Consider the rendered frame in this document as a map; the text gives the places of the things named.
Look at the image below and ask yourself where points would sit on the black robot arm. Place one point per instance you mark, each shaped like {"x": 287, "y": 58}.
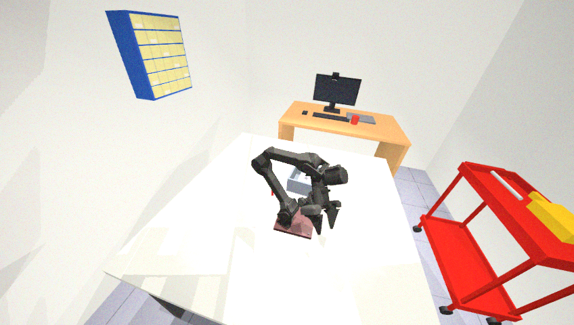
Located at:
{"x": 306, "y": 162}

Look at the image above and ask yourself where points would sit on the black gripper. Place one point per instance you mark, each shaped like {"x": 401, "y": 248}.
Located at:
{"x": 322, "y": 201}

